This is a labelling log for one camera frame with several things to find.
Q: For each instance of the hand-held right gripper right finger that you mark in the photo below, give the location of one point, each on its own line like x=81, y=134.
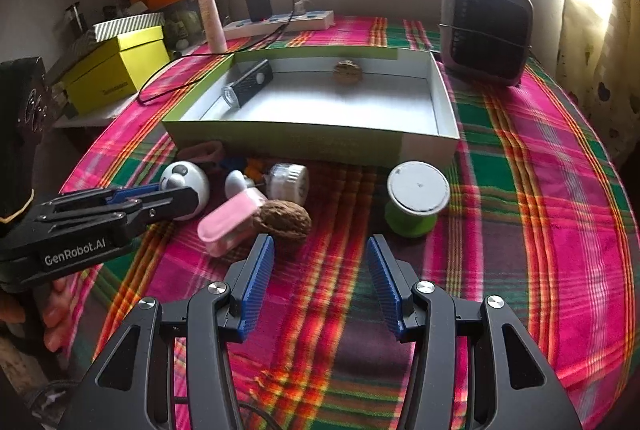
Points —
x=385, y=280

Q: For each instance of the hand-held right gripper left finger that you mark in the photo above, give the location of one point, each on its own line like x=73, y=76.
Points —
x=257, y=280

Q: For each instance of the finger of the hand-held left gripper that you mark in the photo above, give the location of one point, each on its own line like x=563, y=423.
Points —
x=135, y=193
x=170, y=205

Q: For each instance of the round panda toy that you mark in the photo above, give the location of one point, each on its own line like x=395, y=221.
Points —
x=187, y=177

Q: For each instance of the pink and white stapler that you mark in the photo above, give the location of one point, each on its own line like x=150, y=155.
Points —
x=225, y=220

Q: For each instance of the brown walnut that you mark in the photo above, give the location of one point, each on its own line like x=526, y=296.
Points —
x=348, y=71
x=282, y=220

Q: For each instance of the small white knob gadget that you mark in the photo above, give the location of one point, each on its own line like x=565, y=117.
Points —
x=235, y=182

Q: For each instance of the shallow green and white box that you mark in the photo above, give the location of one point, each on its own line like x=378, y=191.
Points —
x=325, y=105

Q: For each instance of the person's left hand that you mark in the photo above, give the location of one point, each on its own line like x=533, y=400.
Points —
x=57, y=315

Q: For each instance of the white shelf board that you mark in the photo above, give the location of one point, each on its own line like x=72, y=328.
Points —
x=90, y=115

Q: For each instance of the blue and orange toy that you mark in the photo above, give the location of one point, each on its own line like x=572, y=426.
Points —
x=252, y=168

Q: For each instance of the green spool with white top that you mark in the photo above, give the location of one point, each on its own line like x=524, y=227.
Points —
x=417, y=185

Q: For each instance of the yellow-green shoebox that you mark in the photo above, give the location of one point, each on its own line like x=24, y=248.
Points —
x=115, y=70

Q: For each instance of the dark box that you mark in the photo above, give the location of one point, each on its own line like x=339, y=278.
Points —
x=20, y=135

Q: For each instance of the black flashlight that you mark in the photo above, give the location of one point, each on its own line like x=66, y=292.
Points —
x=247, y=83

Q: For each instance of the grey cardboard box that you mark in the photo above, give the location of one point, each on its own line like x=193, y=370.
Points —
x=70, y=58

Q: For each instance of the pink plaid blanket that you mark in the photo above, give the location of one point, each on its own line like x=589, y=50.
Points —
x=525, y=210

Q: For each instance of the striped cardboard box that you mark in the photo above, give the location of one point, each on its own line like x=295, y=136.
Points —
x=125, y=25

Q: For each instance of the clear jar with green contents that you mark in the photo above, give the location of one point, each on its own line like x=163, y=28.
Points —
x=182, y=23

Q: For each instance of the dark glass jar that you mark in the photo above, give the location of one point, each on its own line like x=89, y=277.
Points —
x=75, y=18

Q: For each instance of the black charger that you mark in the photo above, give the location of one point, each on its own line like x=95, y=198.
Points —
x=258, y=6

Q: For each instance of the white power strip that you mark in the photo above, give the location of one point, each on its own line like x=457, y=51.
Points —
x=300, y=23

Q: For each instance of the small white plug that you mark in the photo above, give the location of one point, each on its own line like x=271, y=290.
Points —
x=300, y=7

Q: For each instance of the grey space heater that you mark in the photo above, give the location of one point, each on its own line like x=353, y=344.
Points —
x=485, y=25

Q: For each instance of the yellowish curtain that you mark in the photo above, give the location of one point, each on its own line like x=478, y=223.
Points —
x=600, y=35

